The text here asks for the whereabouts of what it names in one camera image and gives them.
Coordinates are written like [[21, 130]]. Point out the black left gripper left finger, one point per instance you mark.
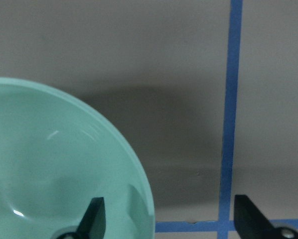
[[93, 223]]

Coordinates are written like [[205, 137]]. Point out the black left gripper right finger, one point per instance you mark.
[[250, 223]]

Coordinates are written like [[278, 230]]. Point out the light green bowl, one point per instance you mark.
[[57, 154]]

